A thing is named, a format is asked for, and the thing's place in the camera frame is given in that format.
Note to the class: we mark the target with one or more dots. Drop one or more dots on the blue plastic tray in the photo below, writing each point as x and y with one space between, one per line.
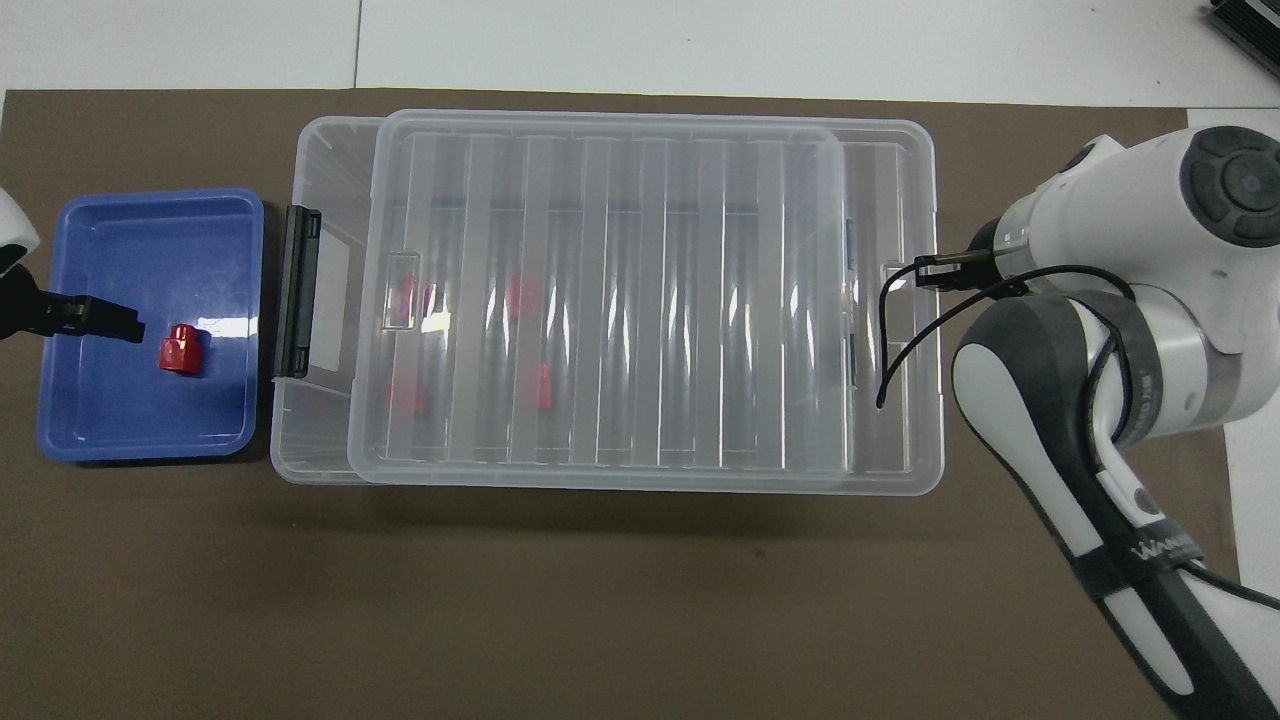
120 420

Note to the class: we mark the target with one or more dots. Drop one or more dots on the clear plastic storage box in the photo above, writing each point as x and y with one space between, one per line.
320 430

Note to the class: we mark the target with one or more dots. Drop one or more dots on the black box latch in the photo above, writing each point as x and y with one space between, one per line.
297 290

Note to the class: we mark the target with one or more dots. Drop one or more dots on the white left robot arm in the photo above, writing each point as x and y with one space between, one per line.
12 230

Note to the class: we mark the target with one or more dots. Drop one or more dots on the dark ridged device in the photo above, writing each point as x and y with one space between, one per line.
1250 20

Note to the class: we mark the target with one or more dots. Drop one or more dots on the red block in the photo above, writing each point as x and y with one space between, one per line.
540 385
410 298
405 392
180 352
522 296

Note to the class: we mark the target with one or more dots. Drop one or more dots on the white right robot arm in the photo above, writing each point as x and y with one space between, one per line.
1130 220

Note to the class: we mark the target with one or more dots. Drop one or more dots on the brown table mat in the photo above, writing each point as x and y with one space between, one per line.
500 600

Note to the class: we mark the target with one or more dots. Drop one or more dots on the clear ribbed plastic lid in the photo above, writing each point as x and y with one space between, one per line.
650 300

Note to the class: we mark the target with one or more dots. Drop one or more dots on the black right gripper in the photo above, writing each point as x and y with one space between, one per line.
988 240

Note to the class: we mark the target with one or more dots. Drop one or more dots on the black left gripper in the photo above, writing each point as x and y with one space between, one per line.
20 305

